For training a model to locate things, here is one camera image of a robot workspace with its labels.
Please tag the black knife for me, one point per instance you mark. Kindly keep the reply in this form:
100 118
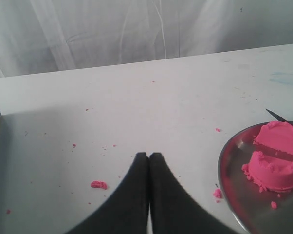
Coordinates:
276 116

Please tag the pink play dough lump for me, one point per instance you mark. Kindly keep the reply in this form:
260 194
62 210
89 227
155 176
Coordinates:
269 173

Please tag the cut pink dough piece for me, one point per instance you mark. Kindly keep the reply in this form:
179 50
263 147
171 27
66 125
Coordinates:
276 135

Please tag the round steel plate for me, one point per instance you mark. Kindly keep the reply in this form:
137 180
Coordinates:
257 212

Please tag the pink crumb near plate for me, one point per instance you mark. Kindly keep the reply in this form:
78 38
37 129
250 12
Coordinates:
217 193

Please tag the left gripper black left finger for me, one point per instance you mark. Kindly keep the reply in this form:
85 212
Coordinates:
126 210

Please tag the white backdrop sheet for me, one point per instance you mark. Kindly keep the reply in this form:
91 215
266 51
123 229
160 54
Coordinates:
38 36

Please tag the pink crumb on table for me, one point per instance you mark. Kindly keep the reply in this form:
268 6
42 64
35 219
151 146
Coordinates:
99 185

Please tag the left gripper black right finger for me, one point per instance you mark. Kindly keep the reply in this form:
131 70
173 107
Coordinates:
173 210

